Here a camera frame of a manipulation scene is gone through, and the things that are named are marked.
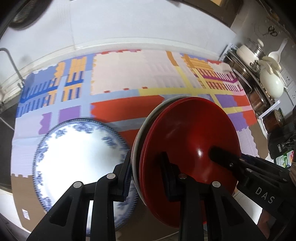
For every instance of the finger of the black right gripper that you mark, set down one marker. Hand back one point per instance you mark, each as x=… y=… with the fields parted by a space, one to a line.
x=262 y=163
x=240 y=169

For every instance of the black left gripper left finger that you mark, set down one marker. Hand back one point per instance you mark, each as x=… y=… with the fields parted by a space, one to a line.
x=67 y=219

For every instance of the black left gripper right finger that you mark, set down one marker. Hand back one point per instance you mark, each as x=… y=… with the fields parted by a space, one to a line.
x=207 y=212

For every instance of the red bowl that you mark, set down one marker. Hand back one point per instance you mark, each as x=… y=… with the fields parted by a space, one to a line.
x=186 y=130

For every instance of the blue patterned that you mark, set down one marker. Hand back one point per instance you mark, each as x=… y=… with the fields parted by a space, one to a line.
x=81 y=149

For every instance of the white bowl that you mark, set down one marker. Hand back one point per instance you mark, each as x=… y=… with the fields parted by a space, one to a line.
x=140 y=139

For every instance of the person's right hand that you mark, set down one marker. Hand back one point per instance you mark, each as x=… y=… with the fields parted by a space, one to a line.
x=277 y=229

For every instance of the glass jar with sauce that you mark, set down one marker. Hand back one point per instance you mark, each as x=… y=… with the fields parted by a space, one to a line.
x=274 y=120

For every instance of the copper steel pot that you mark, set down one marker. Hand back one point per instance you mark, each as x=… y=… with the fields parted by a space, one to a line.
x=258 y=101

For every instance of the steel pot rack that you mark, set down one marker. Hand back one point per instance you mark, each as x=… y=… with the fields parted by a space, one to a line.
x=247 y=78

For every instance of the cream kettle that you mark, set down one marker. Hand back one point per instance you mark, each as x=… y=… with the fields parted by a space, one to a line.
x=270 y=77

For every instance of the cream pot with lid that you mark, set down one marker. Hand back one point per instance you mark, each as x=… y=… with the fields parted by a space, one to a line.
x=251 y=51

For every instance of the white ladle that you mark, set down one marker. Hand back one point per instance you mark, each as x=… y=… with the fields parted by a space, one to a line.
x=277 y=54

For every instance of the colourful patterned table mat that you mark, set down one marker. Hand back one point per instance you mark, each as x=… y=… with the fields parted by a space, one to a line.
x=119 y=88

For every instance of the black scissors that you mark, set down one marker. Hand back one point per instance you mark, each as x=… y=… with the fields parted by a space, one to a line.
x=271 y=31

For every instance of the black frying pan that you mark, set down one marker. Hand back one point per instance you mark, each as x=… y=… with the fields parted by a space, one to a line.
x=29 y=14

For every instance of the white wall socket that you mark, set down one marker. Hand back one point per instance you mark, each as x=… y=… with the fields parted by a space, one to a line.
x=290 y=84

